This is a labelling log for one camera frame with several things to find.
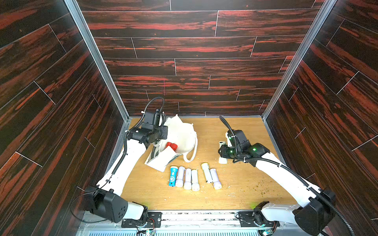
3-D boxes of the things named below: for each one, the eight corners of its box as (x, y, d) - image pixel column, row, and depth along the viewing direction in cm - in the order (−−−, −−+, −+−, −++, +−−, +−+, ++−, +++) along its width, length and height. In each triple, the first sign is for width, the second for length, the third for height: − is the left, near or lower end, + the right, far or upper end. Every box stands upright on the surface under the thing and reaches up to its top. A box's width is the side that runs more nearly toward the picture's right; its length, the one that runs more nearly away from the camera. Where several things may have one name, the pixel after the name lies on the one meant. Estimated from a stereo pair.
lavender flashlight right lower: (215, 190, 85) (215, 188, 83) (208, 170, 93) (209, 168, 90) (221, 188, 85) (222, 187, 83) (214, 169, 93) (215, 167, 91)
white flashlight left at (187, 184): (183, 190, 85) (183, 188, 83) (184, 170, 93) (184, 168, 90) (191, 190, 85) (191, 188, 83) (191, 170, 93) (191, 168, 90)
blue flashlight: (169, 186, 86) (168, 184, 84) (170, 168, 94) (170, 166, 91) (176, 186, 86) (176, 184, 84) (177, 168, 94) (177, 166, 91)
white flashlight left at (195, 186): (191, 191, 85) (191, 189, 82) (191, 171, 92) (191, 169, 90) (199, 191, 85) (199, 189, 82) (198, 171, 92) (198, 169, 90)
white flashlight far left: (175, 187, 86) (175, 185, 84) (176, 168, 93) (176, 166, 92) (183, 187, 86) (183, 185, 84) (184, 168, 93) (184, 166, 92)
